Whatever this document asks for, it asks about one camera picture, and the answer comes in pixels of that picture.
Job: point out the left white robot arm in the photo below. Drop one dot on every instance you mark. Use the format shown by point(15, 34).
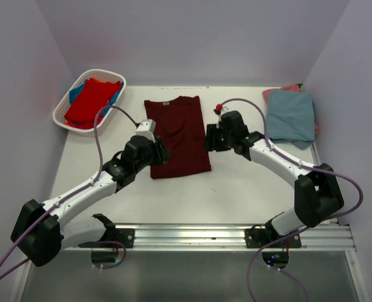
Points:
point(38, 229)

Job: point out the folded pink t shirt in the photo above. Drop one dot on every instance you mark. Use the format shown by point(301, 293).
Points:
point(292, 87)

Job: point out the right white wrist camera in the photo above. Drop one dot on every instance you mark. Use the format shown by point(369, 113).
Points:
point(219, 111)

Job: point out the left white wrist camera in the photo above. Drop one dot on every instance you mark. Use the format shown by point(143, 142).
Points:
point(146, 129)

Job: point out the white plastic laundry basket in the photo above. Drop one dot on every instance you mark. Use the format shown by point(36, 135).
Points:
point(64, 104)

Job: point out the folded grey-blue t shirt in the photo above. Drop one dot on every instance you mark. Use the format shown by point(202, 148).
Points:
point(290, 118)

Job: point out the aluminium mounting rail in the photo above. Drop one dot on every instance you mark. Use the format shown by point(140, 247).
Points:
point(188, 237)

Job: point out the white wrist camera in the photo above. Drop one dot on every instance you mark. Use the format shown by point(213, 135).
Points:
point(219, 111)
point(146, 129)

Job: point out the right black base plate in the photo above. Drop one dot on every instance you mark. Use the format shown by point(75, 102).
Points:
point(251, 239)

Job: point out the dark maroon t shirt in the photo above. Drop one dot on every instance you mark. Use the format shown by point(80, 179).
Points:
point(180, 125)

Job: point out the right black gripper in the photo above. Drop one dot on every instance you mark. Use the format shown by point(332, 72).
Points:
point(212, 143)

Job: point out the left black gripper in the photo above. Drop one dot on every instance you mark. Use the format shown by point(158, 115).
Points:
point(162, 153)

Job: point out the bright red t shirt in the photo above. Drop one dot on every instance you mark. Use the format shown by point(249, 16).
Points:
point(91, 102)

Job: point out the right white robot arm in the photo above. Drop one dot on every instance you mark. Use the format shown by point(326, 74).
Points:
point(316, 195)

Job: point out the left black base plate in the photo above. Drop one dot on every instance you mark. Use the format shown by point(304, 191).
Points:
point(126, 236)

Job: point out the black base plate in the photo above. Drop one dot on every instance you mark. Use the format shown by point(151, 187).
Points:
point(126, 236)
point(251, 239)

